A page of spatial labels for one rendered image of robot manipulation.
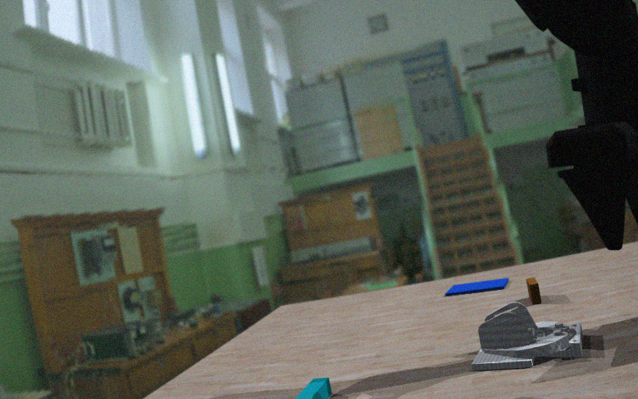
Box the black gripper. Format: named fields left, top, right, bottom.
left=546, top=55, right=638, bottom=250

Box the brown rectangular block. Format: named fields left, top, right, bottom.
left=526, top=278, right=542, bottom=305

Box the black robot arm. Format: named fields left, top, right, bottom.
left=515, top=0, right=638, bottom=117

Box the teal rectangular block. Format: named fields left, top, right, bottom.
left=296, top=377, right=332, bottom=399

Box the blue flat bar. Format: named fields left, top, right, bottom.
left=445, top=278, right=509, bottom=297

